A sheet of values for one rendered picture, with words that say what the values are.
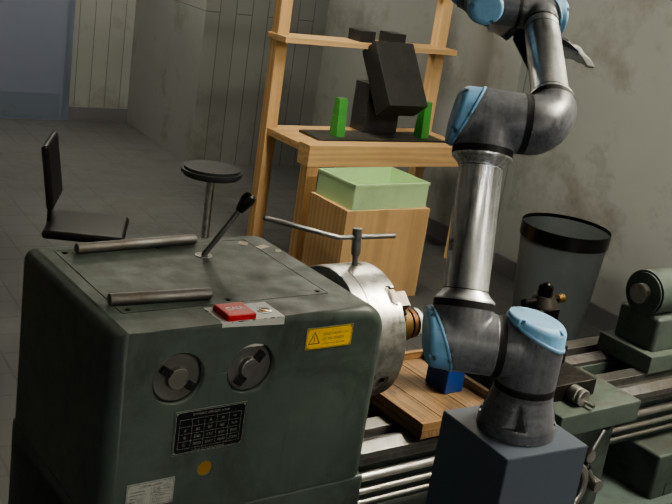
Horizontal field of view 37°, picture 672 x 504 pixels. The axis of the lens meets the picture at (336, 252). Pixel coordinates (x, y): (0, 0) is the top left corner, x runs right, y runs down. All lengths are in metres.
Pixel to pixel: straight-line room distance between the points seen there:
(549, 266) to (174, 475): 3.83
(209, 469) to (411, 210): 3.94
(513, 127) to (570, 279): 3.67
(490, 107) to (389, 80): 4.41
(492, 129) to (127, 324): 0.75
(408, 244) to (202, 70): 3.01
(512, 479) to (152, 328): 0.70
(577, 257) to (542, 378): 3.63
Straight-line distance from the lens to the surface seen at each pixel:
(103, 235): 4.97
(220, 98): 8.36
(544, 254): 5.53
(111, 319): 1.83
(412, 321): 2.44
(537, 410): 1.94
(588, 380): 2.68
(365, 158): 6.11
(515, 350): 1.89
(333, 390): 2.06
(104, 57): 9.63
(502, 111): 1.93
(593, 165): 6.14
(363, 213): 5.58
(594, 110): 6.15
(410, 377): 2.68
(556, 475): 2.00
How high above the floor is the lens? 1.95
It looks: 17 degrees down
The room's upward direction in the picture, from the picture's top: 9 degrees clockwise
